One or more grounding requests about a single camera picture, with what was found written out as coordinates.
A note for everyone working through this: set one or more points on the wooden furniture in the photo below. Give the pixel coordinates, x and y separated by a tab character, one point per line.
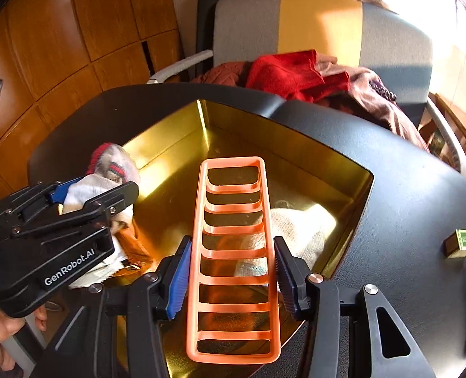
461	126

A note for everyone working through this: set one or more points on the mauve cloth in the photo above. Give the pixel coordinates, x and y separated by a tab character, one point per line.
375	104

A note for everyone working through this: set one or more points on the grey and yellow chair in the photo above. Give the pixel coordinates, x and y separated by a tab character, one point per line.
248	27

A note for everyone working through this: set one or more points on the wooden cabinet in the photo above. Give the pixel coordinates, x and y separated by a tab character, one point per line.
79	27

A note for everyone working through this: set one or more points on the gold metal container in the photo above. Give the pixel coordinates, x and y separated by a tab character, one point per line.
233	141

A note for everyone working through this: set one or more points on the orange cloth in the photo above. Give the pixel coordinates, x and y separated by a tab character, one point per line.
135	244

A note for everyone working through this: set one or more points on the white cloth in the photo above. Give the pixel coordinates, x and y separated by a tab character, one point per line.
86	280

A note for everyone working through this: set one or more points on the red striped sock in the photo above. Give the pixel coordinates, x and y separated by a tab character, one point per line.
114	161

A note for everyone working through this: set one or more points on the white knit sock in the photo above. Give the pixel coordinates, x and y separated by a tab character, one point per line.
308	228

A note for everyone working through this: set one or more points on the small green box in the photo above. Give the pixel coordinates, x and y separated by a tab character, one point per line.
459	244

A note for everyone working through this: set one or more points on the red cloth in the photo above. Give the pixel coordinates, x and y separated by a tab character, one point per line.
284	75

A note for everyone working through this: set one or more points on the brown padded jacket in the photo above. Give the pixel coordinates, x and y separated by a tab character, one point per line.
225	75

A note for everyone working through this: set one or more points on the orange plastic rack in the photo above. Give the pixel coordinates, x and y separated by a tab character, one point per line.
233	358

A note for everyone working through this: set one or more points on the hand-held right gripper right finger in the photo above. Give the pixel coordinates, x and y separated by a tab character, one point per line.
285	283

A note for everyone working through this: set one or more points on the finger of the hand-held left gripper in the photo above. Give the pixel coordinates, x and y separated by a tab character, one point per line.
111	201
56	193

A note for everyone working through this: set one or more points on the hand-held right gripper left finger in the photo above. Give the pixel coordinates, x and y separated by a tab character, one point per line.
179	283

